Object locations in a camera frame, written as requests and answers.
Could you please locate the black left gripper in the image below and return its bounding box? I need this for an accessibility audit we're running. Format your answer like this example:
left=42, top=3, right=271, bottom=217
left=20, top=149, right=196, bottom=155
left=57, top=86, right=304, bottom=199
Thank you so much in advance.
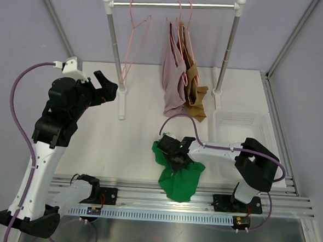
left=70, top=68, right=118, bottom=123

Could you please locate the green tank top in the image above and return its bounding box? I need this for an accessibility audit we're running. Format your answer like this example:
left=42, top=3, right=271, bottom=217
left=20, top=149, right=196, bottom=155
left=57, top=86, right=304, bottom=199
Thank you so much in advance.
left=152, top=141, right=205, bottom=203

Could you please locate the mauve pink tank top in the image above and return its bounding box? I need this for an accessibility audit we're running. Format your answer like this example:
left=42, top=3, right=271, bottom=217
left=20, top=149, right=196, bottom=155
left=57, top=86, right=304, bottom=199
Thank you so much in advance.
left=161, top=22, right=186, bottom=117

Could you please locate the pink hanger of mauve top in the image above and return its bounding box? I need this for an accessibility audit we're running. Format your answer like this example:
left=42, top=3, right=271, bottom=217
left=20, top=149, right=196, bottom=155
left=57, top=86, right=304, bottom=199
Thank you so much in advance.
left=163, top=1, right=192, bottom=89

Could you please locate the pink hanger of green top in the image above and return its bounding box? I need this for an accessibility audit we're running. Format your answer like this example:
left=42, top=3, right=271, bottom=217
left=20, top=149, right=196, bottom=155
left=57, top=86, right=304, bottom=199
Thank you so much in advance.
left=120, top=0, right=152, bottom=84

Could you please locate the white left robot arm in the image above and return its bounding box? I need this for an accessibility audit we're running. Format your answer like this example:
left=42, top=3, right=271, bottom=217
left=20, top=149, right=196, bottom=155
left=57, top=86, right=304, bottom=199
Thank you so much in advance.
left=0, top=71, right=118, bottom=239

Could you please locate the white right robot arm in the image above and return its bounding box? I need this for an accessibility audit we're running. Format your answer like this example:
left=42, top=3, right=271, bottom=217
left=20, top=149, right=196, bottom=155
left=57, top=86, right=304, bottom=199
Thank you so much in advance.
left=157, top=134, right=281, bottom=214

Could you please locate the tan brown tank top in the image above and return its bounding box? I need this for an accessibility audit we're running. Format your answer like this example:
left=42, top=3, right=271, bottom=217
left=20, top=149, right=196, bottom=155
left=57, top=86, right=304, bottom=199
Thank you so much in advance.
left=172, top=22, right=214, bottom=123

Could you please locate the pink hanger of tan top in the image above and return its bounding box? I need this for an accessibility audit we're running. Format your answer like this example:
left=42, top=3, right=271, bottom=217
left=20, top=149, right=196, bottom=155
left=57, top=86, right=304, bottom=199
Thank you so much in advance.
left=179, top=2, right=199, bottom=87

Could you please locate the white plastic basket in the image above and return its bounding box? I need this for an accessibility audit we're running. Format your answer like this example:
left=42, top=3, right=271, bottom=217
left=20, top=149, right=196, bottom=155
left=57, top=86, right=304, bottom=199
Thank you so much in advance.
left=208, top=108, right=282, bottom=186

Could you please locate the white clothes rack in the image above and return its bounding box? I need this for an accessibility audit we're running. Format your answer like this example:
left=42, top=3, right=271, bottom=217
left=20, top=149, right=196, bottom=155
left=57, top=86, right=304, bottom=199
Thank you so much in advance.
left=102, top=0, right=246, bottom=120

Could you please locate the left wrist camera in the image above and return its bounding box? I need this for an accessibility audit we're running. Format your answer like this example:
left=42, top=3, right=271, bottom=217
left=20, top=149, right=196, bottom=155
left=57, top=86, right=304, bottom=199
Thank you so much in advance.
left=53, top=56, right=89, bottom=83

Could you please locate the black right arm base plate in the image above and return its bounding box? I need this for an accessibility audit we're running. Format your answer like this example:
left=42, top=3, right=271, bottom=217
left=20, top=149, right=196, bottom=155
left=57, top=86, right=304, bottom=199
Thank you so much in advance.
left=212, top=194, right=263, bottom=215

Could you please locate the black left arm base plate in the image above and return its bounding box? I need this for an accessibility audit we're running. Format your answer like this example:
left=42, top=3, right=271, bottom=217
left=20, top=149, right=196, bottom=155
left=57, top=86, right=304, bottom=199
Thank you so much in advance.
left=90, top=187, right=118, bottom=206

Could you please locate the white slotted cable duct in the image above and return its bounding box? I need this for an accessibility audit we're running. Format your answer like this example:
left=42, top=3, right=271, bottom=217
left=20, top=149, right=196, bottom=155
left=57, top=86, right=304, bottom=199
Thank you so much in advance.
left=66, top=205, right=233, bottom=227

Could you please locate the aluminium front rail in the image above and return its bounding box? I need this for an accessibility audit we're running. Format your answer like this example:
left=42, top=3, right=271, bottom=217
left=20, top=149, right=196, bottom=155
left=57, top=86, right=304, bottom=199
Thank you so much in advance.
left=46, top=174, right=317, bottom=220

